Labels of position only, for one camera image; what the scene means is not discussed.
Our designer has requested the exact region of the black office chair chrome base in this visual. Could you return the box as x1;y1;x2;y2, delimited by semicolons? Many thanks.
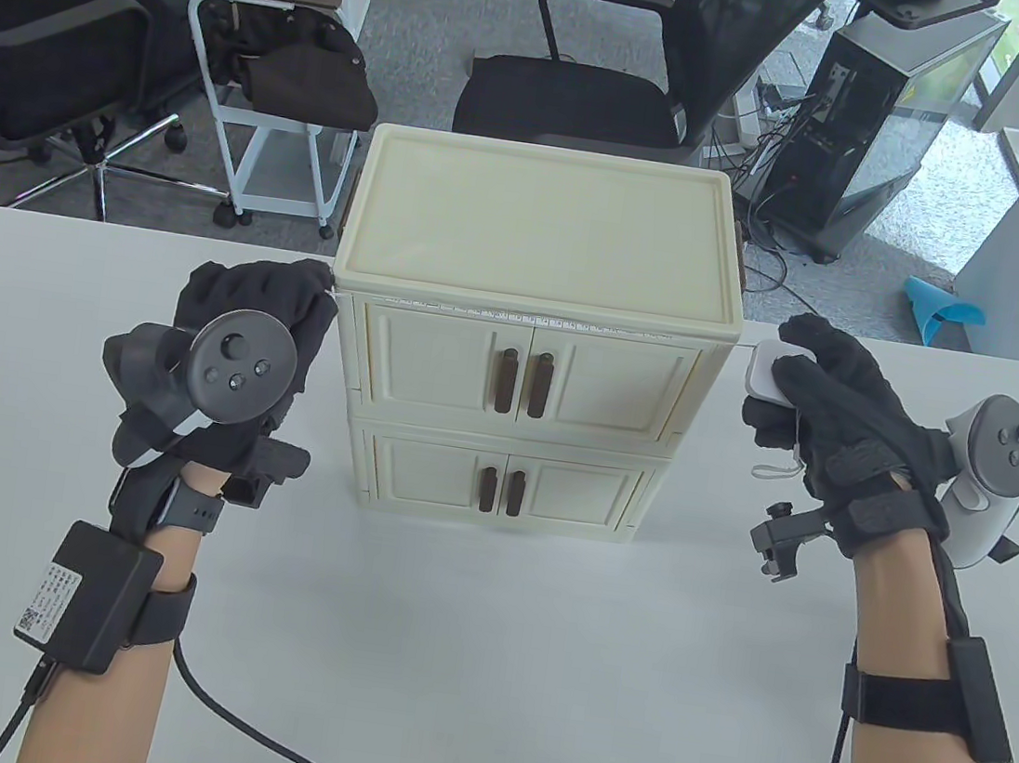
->
0;0;251;237

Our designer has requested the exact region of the white and grey controller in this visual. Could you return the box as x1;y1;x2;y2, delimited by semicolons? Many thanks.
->
927;388;1019;579

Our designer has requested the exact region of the white power strip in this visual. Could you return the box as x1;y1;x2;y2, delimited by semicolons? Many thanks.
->
706;76;779;168

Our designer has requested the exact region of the white cart with brown top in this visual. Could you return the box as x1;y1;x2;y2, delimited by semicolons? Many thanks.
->
160;0;378;244

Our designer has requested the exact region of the black mesh office chair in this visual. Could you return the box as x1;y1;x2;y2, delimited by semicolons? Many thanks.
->
451;0;834;181

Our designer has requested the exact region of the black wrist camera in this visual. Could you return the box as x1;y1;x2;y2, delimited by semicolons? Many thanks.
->
743;497;837;590

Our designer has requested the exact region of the dark grey controller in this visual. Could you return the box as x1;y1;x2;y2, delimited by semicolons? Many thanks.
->
89;292;304;489

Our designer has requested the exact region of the blue plastic dustpan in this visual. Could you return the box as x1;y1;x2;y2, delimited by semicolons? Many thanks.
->
895;273;991;353

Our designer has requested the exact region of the black computer tower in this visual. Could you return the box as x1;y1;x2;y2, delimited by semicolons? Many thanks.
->
749;0;1014;283

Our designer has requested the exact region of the slim black box with strap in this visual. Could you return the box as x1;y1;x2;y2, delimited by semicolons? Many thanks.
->
833;618;1019;763

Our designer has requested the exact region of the black smartwatch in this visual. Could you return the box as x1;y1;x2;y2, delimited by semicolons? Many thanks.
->
105;463;229;552

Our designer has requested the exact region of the thick black cable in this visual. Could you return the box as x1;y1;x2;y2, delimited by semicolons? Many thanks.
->
157;640;399;763

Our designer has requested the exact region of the person's left forearm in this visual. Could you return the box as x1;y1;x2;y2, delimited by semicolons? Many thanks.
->
14;444;238;763

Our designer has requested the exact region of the thin black cable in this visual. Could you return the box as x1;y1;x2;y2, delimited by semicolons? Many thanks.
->
0;654;53;763

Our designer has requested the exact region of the cream miniature cabinet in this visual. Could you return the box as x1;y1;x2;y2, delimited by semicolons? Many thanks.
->
303;119;763;558

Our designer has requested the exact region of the person's right hand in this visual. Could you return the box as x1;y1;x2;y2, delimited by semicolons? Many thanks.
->
725;307;976;572

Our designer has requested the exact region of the person's left hand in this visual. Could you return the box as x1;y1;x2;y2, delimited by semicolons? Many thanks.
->
111;238;345;506

